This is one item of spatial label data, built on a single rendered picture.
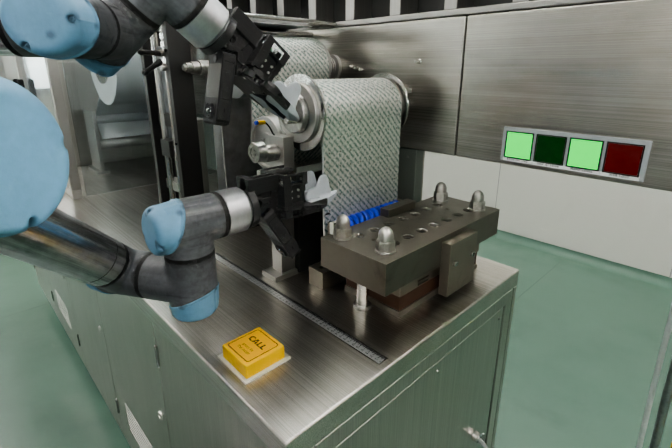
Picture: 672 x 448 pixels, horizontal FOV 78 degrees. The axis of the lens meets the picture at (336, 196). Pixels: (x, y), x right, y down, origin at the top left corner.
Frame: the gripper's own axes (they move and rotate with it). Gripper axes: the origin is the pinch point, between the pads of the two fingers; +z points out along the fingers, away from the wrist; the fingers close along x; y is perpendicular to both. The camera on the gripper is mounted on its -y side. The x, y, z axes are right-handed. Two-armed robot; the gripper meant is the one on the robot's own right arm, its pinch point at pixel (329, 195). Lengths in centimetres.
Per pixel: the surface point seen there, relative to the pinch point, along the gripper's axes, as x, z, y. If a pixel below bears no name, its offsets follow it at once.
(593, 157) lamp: -37.5, 29.7, 9.2
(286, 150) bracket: 7.0, -5.1, 8.9
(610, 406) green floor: -37, 123, -109
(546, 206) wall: 45, 263, -75
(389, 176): -0.2, 18.5, 0.7
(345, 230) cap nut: -8.4, -3.9, -4.0
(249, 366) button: -13.5, -28.5, -16.8
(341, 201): -0.3, 3.1, -1.8
